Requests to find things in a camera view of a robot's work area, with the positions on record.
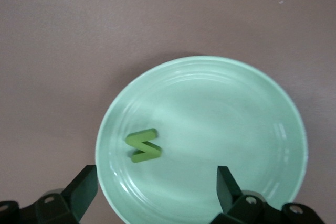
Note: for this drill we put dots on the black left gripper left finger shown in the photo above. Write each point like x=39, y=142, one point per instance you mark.
x=78, y=195

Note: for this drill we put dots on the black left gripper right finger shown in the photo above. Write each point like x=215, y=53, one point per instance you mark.
x=228, y=195

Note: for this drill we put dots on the green foam letter N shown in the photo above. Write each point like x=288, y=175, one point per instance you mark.
x=141, y=136

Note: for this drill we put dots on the green plate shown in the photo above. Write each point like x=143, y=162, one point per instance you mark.
x=210, y=129

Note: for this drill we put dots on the brown table cover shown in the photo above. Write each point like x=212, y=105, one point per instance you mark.
x=78, y=51

